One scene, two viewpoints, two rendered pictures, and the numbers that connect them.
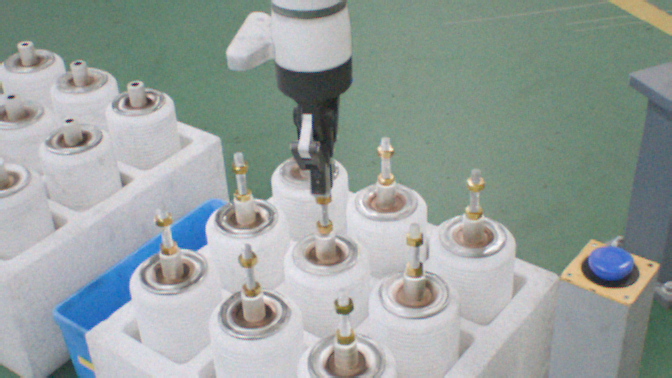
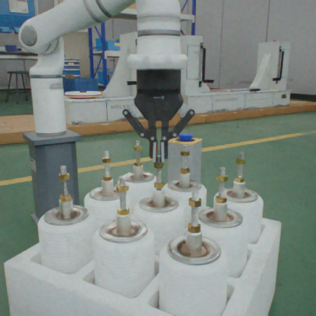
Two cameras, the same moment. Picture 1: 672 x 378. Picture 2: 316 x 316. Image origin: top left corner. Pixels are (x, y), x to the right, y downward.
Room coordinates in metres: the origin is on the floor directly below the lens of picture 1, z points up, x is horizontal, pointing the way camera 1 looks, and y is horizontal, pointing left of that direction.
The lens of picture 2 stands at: (0.91, 0.59, 0.50)
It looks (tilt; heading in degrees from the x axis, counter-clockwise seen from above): 15 degrees down; 260
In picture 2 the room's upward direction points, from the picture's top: straight up
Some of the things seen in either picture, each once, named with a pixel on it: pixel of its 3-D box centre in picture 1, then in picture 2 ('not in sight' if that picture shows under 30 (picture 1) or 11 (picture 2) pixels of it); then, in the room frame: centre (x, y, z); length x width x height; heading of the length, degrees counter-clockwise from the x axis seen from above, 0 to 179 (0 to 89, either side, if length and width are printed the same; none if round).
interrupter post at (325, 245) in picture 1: (325, 244); (158, 197); (0.81, 0.02, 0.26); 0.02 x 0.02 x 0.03
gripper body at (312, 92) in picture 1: (315, 91); (158, 94); (0.81, 0.02, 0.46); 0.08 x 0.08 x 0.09
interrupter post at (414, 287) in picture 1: (414, 284); (184, 179); (0.73, -0.07, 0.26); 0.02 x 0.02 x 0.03
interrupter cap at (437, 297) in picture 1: (414, 294); (184, 185); (0.73, -0.07, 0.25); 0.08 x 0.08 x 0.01
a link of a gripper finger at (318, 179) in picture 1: (316, 176); (169, 144); (0.79, 0.03, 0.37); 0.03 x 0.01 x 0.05; 168
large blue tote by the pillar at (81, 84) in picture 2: not in sight; (80, 90); (1.16, -4.76, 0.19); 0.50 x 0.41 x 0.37; 117
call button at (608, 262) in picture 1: (610, 265); (185, 137); (0.68, -0.25, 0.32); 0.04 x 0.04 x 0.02
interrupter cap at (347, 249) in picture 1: (326, 254); (158, 203); (0.81, 0.02, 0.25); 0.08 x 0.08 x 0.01
